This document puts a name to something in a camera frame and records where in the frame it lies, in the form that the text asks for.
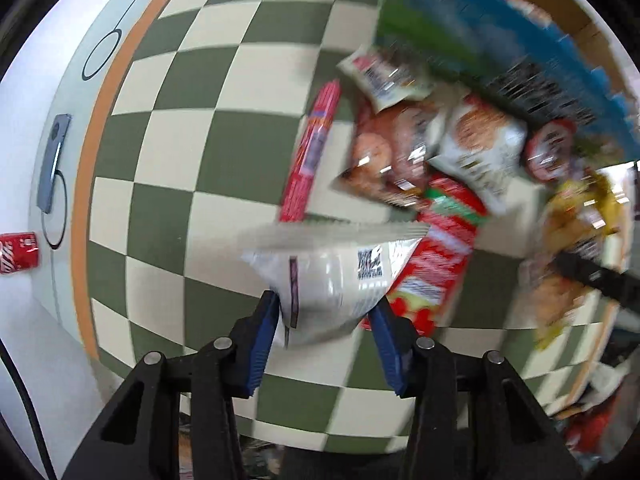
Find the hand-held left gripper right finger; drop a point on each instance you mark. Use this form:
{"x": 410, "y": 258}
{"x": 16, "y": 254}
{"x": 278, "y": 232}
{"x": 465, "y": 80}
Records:
{"x": 387, "y": 350}

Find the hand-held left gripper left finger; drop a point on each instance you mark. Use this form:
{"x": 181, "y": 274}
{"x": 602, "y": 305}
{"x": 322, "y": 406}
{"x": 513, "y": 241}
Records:
{"x": 260, "y": 340}

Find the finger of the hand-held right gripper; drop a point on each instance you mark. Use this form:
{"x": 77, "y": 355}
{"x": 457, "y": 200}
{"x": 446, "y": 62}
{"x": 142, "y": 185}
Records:
{"x": 600, "y": 280}

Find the yellow chips snack packet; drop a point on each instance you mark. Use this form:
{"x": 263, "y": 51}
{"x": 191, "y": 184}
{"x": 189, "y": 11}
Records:
{"x": 575, "y": 210}

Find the large white snack packet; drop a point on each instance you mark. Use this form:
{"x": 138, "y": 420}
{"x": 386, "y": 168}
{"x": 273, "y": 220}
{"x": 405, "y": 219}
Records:
{"x": 325, "y": 280}

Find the cardboard box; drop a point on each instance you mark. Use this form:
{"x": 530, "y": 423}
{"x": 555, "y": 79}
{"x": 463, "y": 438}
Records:
{"x": 450, "y": 20}

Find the red green snack packet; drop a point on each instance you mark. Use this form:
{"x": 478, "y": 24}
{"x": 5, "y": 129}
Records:
{"x": 445, "y": 260}

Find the white cookie picture packet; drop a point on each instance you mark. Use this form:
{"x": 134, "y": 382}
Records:
{"x": 480, "y": 135}

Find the long pink snack packet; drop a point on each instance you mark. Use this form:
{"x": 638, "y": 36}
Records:
{"x": 310, "y": 155}

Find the brown cookie snack packet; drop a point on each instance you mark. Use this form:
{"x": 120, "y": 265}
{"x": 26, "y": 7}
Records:
{"x": 380, "y": 155}

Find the red soda can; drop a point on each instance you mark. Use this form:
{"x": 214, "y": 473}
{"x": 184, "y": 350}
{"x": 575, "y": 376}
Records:
{"x": 17, "y": 252}

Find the blue-grey smartphone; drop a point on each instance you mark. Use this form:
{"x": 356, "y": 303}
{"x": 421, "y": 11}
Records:
{"x": 52, "y": 160}

